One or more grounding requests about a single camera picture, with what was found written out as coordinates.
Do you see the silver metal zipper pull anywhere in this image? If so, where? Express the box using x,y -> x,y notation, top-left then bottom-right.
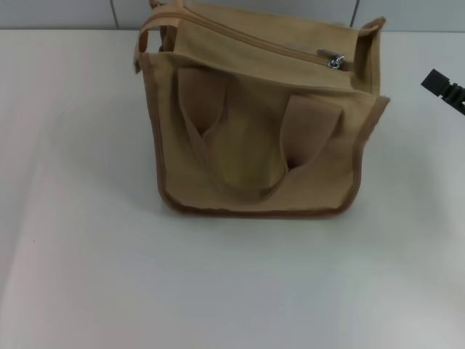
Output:
317,49 -> 347,70

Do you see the khaki canvas food bag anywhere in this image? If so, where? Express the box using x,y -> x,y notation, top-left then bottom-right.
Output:
132,0 -> 392,221

